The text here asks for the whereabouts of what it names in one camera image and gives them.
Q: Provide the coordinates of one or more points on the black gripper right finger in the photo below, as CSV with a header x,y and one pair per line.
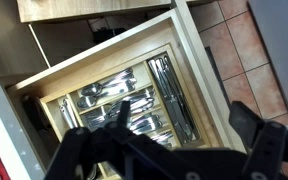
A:
x,y
267,146

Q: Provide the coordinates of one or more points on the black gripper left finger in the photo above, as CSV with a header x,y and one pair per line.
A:
x,y
84,150

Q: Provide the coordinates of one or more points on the open wooden drawer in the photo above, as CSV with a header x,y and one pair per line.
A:
x,y
197,76

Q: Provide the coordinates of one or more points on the large silver spoon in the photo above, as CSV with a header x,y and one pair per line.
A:
x,y
92,89
85,102

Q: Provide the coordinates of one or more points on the bamboo cutlery organiser tray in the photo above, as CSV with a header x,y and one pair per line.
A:
x,y
140,75

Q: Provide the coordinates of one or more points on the white refrigerator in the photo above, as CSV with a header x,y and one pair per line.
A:
x,y
284,40

